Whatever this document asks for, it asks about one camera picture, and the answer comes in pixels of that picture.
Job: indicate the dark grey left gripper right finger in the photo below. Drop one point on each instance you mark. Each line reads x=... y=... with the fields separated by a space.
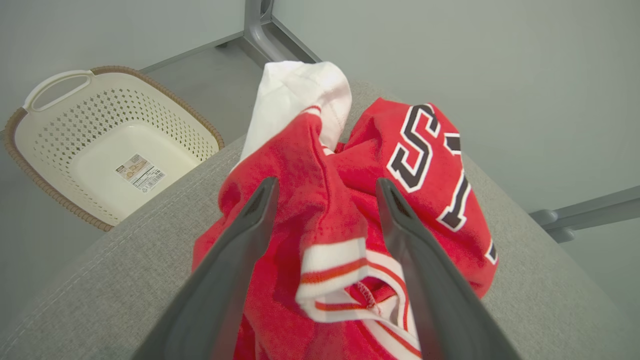
x=440 y=300

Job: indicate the paper barcode label sticker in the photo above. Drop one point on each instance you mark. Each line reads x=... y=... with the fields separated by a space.
x=140 y=172

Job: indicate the red jersey with white sleeves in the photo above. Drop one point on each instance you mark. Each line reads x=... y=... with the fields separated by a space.
x=325 y=200

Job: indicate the grey metal floor rail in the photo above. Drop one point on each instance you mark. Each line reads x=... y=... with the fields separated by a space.
x=190 y=52

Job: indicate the cream perforated plastic laundry basket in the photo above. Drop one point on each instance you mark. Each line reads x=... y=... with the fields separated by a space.
x=100 y=115

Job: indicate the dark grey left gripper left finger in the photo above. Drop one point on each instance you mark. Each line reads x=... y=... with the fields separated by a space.
x=220 y=290

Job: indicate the grey metal corner partition post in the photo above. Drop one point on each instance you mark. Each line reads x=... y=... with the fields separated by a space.
x=257 y=25

